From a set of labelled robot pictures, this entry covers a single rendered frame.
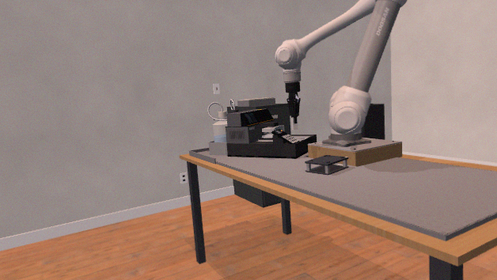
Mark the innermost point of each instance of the white plastic bottle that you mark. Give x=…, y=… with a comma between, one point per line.
x=219, y=128

